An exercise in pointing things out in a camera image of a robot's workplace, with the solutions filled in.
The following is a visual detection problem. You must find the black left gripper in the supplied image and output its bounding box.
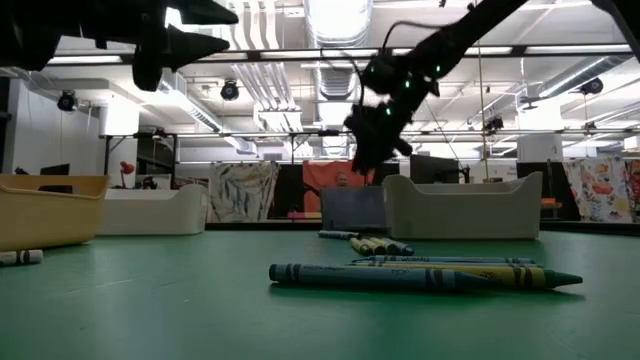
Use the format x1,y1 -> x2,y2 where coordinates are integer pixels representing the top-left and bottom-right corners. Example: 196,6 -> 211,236
54,0 -> 240,93

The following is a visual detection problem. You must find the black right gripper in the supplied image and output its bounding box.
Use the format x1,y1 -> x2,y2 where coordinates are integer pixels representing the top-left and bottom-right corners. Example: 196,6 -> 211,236
343,49 -> 442,175

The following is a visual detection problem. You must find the white crayon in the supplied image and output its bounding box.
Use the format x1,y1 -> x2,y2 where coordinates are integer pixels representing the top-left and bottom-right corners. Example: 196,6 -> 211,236
0,248 -> 45,267

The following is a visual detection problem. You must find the orange cloth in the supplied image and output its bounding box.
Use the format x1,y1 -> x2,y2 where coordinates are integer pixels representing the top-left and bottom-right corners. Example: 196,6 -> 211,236
301,159 -> 377,214

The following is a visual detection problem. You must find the dark grey plastic bin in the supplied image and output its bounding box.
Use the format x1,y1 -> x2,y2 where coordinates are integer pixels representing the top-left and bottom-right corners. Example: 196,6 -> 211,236
319,185 -> 387,233

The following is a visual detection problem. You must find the black monitor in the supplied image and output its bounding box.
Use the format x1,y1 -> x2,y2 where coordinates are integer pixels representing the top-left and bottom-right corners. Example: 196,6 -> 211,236
408,153 -> 464,185

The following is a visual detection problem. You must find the pale grey plastic bin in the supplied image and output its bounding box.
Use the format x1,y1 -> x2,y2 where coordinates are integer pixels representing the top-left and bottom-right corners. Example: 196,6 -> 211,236
382,172 -> 544,240

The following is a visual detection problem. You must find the ceiling strip light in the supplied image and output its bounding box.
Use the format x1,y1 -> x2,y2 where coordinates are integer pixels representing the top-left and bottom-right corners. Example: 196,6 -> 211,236
47,54 -> 124,65
259,48 -> 380,60
524,44 -> 634,55

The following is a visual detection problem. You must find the leaf print cloth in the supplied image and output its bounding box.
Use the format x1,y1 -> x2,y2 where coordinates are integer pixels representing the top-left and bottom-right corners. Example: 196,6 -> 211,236
207,161 -> 281,224

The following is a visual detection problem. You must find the red desk lamp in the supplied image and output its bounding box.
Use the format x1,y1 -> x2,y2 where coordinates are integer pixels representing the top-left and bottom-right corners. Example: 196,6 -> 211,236
118,160 -> 136,190

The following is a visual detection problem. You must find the white column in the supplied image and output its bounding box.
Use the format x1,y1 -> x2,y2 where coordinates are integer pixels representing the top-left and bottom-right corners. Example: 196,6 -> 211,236
516,133 -> 565,164

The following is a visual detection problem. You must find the white plastic bin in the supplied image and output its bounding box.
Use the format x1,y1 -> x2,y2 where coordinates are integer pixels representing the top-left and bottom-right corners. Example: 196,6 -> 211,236
97,183 -> 210,236

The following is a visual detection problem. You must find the colourful floral cloth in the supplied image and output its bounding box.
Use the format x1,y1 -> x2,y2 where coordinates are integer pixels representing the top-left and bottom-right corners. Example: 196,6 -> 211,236
562,157 -> 640,225

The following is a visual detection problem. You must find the yellow plastic bin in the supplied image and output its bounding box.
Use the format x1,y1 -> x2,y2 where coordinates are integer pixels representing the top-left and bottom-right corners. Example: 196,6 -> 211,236
0,173 -> 110,252

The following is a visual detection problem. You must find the green table mat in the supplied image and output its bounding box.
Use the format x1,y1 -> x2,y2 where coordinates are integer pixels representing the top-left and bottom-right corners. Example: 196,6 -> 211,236
0,227 -> 640,360

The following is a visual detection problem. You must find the silver ventilation duct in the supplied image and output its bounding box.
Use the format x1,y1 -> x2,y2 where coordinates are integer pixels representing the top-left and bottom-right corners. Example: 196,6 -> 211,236
303,0 -> 375,101

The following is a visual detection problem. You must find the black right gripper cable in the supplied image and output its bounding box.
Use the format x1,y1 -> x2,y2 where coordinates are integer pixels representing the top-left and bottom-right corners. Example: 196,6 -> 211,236
349,19 -> 446,109

